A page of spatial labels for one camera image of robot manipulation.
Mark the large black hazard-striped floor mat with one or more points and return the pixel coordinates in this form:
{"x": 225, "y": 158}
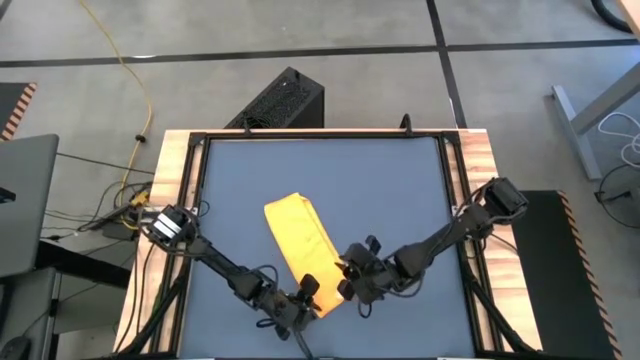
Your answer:
{"x": 555, "y": 300}

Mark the light wooden desk corner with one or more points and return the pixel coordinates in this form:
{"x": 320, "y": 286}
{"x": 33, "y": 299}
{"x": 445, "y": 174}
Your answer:
{"x": 634, "y": 12}

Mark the black clamp hook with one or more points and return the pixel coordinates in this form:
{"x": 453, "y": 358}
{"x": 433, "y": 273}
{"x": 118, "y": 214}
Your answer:
{"x": 407, "y": 125}

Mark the grey power adapter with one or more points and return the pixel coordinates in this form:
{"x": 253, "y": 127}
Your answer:
{"x": 117, "y": 231}

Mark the blue-grey table mat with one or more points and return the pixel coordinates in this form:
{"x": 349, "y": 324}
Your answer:
{"x": 325, "y": 165}

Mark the grey side cart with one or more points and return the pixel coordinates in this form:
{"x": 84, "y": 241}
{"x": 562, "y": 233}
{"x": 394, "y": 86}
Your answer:
{"x": 30, "y": 300}

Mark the black computer mouse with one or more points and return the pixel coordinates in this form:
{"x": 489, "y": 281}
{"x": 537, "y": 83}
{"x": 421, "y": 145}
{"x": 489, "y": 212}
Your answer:
{"x": 15, "y": 347}

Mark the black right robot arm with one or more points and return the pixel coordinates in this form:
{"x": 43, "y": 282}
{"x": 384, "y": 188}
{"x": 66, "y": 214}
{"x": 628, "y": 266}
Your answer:
{"x": 450, "y": 235}

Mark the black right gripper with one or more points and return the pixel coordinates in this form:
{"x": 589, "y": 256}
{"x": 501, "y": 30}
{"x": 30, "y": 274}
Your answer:
{"x": 372, "y": 277}

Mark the yellow towel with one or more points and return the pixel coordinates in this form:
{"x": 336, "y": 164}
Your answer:
{"x": 300, "y": 235}

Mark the black metal table frame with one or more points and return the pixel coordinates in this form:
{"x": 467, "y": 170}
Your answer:
{"x": 325, "y": 135}

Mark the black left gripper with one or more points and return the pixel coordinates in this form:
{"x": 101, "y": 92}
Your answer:
{"x": 280, "y": 310}

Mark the small black hazard-striped floor mat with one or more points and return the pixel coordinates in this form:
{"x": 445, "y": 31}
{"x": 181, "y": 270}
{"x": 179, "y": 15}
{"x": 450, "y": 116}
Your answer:
{"x": 10, "y": 105}

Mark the grey laptop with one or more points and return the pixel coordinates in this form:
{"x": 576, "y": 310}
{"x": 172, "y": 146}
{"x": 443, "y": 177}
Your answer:
{"x": 25, "y": 200}

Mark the grey metal desk leg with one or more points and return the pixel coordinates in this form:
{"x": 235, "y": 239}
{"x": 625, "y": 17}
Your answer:
{"x": 580, "y": 140}

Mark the black perforated computer tower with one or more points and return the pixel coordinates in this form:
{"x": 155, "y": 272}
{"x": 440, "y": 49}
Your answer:
{"x": 285, "y": 100}

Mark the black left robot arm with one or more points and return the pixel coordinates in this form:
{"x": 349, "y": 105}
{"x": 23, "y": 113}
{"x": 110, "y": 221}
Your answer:
{"x": 220, "y": 260}

